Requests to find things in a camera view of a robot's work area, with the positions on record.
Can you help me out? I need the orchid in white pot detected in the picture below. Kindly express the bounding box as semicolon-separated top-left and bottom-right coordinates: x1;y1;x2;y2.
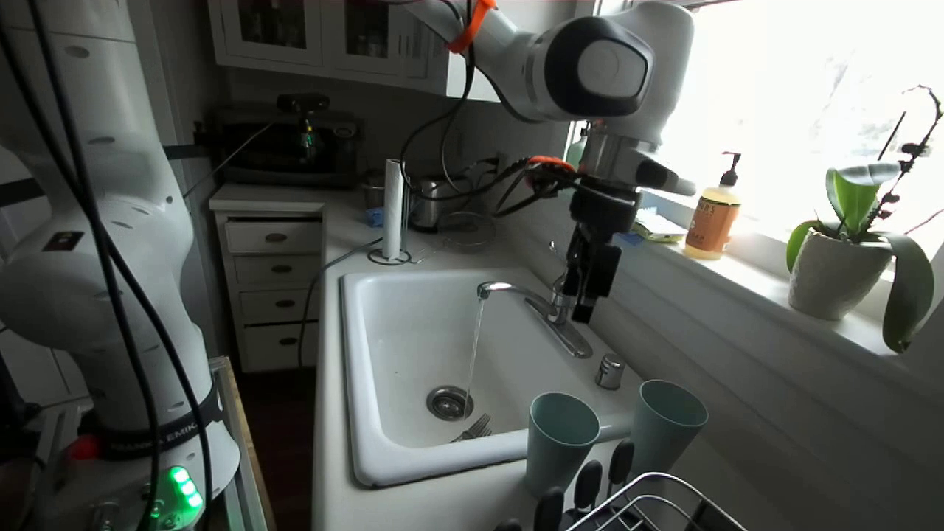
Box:
783;82;944;357

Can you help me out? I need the metal canister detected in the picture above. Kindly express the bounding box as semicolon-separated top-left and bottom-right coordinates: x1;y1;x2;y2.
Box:
407;174;447;236

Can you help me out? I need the white glass door cabinet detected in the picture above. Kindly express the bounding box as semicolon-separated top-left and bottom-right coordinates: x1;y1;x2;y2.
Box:
203;0;453;97

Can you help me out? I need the green indicator light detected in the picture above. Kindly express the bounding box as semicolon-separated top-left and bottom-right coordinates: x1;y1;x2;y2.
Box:
146;464;209;531

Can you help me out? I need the red stop button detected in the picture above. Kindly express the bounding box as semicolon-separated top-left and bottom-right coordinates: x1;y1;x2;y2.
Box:
65;430;105;467

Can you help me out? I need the teal plastic cup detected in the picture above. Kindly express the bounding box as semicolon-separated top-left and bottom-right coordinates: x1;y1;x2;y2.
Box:
627;377;711;486
523;391;605;500

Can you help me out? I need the white wire rack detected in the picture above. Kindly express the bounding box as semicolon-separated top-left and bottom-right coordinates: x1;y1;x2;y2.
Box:
566;470;749;531

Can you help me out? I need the chrome sink sprayer cap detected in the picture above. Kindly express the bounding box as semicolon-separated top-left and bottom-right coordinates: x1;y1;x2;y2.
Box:
593;354;630;396

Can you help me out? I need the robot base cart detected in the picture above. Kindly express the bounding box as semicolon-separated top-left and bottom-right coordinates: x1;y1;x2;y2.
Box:
0;357;279;531

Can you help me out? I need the metal sink drain strainer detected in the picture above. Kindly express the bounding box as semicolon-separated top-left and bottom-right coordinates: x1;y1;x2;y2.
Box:
423;383;478;426

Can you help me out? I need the silver fork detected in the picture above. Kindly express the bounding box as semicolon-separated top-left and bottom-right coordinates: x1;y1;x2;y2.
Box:
453;413;494;445

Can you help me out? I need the white drawer unit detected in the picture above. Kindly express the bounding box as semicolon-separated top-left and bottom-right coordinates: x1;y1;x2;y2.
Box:
209;183;332;377

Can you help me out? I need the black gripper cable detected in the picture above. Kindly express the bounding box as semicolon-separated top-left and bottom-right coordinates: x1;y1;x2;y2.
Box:
397;48;584;221

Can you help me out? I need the paper towel roll on holder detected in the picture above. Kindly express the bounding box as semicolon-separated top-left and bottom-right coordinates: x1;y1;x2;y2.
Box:
366;156;417;270

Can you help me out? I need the white ceramic sink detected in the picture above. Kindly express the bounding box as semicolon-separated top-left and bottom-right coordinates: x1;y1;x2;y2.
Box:
338;262;643;494

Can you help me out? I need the thin black countertop cable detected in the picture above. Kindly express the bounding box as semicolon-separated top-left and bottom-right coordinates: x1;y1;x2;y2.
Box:
295;240;389;370

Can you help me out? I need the white framed window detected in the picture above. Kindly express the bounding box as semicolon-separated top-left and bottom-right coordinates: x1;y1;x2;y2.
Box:
587;0;944;274

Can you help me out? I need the amber soap pump bottle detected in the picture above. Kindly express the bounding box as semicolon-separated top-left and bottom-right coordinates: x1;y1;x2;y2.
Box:
681;149;748;262

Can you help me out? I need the dark dish drying rack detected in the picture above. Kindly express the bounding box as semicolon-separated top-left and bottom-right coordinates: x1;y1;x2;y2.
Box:
497;439;639;531

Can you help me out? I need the chrome faucet handle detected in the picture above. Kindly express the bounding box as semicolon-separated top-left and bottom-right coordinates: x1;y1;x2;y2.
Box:
544;262;574;327

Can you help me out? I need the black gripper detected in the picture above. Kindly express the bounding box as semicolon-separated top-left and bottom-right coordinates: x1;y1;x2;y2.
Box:
562;177;646;327

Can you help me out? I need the black camera on stand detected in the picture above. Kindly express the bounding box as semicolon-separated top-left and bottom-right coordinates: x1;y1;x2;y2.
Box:
276;93;335;168

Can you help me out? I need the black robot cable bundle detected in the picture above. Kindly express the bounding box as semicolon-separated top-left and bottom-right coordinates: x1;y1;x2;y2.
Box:
0;0;218;531

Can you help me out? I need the chrome sink faucet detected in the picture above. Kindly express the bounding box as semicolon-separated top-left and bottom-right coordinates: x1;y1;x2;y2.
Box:
476;278;554;320

